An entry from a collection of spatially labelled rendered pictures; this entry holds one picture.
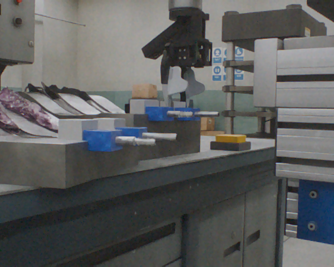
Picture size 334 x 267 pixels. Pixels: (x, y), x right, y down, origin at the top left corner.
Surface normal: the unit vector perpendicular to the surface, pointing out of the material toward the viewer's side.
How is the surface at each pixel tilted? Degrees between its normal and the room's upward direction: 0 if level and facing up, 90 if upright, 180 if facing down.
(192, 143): 90
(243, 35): 90
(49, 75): 90
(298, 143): 90
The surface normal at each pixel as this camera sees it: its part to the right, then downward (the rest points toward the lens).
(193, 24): -0.55, 0.04
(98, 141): -0.27, 0.05
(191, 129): 0.84, 0.05
